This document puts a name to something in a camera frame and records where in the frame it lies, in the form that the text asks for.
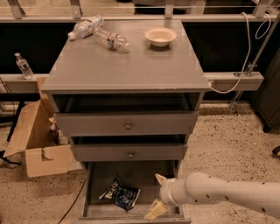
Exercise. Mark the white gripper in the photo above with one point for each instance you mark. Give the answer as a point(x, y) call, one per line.
point(166, 192)

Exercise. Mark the blue chip bag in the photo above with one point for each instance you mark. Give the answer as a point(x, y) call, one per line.
point(123, 197)

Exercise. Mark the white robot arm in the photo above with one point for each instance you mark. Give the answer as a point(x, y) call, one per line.
point(199, 188)

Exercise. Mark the grey bottom drawer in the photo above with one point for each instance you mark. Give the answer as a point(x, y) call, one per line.
point(138, 174)

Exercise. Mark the grey drawer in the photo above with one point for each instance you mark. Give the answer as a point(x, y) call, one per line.
point(96, 125)
point(138, 174)
point(116, 148)

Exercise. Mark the brass middle drawer knob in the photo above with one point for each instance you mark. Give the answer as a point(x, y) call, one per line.
point(130, 155)

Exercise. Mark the brass drawer knob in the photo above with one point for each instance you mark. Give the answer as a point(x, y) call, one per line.
point(128, 126)
point(130, 155)

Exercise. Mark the brass top drawer knob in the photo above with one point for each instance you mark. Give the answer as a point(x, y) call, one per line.
point(128, 126)

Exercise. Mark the grey drawer cabinet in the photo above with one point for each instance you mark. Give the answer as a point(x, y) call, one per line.
point(88, 78)

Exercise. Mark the grey middle drawer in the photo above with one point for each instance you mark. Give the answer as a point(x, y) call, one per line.
point(116, 148)

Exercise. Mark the grey top drawer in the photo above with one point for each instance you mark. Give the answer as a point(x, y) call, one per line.
point(96, 125)

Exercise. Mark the open cardboard box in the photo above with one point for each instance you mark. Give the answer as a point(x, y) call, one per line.
point(44, 154)

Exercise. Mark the dark cabinet at right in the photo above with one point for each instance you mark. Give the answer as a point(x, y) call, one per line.
point(267, 98)

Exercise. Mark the white bowl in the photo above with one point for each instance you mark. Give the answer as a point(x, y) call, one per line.
point(160, 36)

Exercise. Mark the clear bottle red label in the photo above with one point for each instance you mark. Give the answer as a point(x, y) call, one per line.
point(112, 40)

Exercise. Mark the crushed clear water bottle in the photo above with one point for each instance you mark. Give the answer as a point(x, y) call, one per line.
point(86, 28)

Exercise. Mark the standing water bottle on ledge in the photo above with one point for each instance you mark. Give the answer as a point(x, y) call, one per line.
point(23, 66)

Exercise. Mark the metal ledge rail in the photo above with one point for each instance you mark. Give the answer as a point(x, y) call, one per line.
point(222, 81)

